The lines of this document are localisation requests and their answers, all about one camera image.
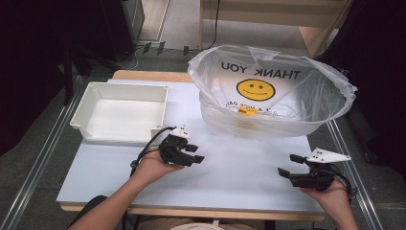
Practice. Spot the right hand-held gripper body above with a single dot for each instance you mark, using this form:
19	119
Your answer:
316	180

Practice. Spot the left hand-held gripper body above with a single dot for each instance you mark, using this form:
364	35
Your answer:
170	150

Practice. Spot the white plastic bag smiley print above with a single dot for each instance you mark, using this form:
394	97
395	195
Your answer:
306	96

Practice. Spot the yellow drink carton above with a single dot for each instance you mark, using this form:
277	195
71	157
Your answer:
247	110

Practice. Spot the person's left hand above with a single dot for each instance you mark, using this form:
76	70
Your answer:
153	167

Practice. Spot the person's right hand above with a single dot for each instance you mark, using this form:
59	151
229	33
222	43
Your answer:
335	196

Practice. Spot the white plastic tray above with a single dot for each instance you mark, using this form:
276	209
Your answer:
124	118

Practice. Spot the person's beige trousers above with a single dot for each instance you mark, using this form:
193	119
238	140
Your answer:
191	224

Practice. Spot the dark curtain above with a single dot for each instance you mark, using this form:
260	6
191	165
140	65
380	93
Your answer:
376	64
35	64

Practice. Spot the black metal stand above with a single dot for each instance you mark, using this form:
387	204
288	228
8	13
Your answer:
72	73

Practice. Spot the wooden shelf unit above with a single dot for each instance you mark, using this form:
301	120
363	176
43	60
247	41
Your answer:
312	28

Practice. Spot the black cabinet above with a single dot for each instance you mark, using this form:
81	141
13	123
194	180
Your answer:
124	25

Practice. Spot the metal floor rail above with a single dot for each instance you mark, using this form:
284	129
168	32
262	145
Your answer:
354	179
38	166

